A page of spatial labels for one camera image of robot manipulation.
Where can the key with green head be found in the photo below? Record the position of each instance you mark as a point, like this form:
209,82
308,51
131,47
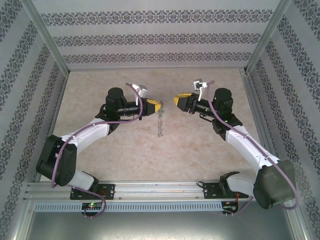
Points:
162,113

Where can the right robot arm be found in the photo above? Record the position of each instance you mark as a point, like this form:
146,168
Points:
245,142

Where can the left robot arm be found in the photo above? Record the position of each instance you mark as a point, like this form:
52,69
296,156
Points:
92,130

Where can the grey metal sheet panel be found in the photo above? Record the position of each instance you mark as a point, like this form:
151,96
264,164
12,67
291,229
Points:
160,227

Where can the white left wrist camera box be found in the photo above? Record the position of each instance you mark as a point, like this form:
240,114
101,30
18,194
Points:
143,90

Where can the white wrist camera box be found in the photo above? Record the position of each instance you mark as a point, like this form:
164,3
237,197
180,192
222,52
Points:
198,83
143,90

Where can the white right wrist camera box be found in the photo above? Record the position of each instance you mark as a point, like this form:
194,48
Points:
198,83

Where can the aluminium table side rail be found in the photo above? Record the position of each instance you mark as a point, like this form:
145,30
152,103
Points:
261,120
55,110

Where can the aluminium frame post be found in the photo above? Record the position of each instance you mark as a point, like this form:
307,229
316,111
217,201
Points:
50,42
263,42

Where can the aluminium mounting rail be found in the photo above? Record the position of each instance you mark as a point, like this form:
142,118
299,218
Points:
157,190

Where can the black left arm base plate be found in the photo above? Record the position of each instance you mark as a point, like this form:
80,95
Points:
108,191

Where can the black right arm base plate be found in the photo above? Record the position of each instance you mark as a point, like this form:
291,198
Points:
208,191

